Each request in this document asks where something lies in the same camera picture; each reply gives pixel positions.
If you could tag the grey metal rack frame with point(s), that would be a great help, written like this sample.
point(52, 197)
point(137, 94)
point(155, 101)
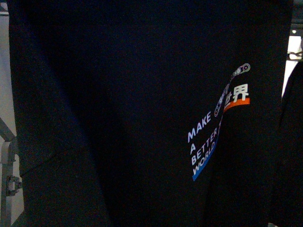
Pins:
point(10, 184)

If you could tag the clear plastic clothes hanger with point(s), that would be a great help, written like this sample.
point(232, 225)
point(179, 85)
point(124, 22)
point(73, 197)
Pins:
point(294, 52)

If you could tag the black printed t-shirt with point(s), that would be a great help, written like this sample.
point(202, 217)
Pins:
point(287, 200)

